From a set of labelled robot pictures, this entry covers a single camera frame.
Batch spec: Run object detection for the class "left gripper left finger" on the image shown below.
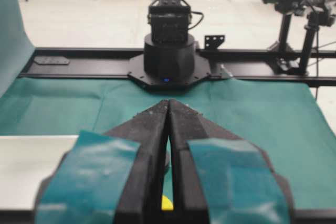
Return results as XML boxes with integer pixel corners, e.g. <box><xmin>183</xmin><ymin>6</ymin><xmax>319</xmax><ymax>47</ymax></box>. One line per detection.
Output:
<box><xmin>35</xmin><ymin>100</ymin><xmax>169</xmax><ymax>223</ymax></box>

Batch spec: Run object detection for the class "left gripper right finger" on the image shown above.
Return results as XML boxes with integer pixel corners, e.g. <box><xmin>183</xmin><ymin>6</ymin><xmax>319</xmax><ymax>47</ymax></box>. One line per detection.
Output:
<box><xmin>169</xmin><ymin>99</ymin><xmax>295</xmax><ymax>223</ymax></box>

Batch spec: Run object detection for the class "yellow tape roll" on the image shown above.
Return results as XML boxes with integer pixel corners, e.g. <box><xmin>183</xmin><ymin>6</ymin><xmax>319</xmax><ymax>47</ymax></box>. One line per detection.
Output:
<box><xmin>161</xmin><ymin>195</ymin><xmax>174</xmax><ymax>211</ymax></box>

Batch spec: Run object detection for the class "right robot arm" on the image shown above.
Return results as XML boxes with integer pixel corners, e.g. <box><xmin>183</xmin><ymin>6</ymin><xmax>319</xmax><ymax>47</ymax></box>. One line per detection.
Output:
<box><xmin>128</xmin><ymin>0</ymin><xmax>211</xmax><ymax>88</ymax></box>

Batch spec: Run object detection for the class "white plastic case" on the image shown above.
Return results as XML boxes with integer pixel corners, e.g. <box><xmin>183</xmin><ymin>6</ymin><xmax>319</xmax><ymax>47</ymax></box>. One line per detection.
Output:
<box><xmin>1</xmin><ymin>135</ymin><xmax>78</xmax><ymax>210</ymax></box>

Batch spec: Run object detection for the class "green table cloth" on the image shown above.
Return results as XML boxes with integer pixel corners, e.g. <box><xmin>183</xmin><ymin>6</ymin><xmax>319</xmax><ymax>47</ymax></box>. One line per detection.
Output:
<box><xmin>1</xmin><ymin>0</ymin><xmax>335</xmax><ymax>210</ymax></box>

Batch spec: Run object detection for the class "black mounting rail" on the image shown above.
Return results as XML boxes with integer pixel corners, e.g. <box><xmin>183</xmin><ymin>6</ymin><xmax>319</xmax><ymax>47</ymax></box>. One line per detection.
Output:
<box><xmin>20</xmin><ymin>48</ymin><xmax>335</xmax><ymax>90</ymax></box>

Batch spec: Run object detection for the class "black camera stand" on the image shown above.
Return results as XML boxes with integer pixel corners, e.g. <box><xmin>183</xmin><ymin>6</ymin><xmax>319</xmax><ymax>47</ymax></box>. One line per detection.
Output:
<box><xmin>262</xmin><ymin>0</ymin><xmax>335</xmax><ymax>76</ymax></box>

